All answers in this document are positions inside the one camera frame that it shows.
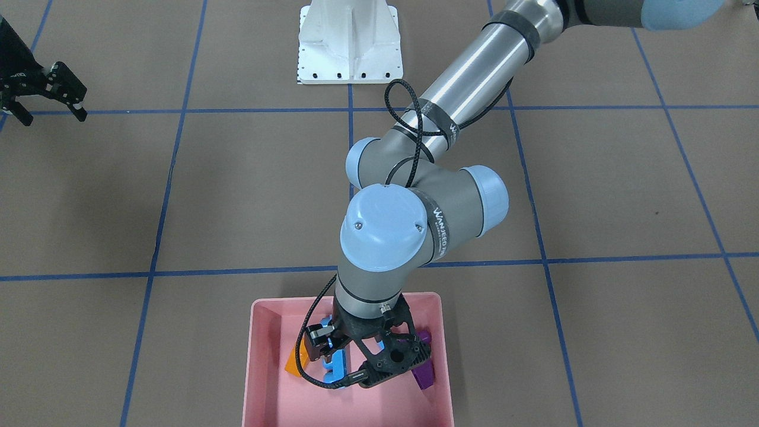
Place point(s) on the pink plastic box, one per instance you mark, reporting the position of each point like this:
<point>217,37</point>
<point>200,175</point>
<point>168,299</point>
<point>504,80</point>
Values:
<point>275,397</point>

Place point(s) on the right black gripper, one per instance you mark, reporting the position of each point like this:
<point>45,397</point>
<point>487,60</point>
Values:
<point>24,81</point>

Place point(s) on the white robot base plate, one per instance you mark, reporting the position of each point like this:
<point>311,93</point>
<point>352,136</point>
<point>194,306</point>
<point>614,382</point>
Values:
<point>348,42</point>

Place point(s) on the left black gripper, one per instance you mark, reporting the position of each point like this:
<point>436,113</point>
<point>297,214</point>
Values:
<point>343,330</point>

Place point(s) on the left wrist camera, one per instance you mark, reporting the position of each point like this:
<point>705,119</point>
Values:
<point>324,339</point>

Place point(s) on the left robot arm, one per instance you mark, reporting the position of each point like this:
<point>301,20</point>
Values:
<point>409,211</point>

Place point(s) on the purple block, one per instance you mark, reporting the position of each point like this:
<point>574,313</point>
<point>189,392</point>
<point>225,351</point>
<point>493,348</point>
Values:
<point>424,374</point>

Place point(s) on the orange block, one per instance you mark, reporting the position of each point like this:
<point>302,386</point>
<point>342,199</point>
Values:
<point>291,366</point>

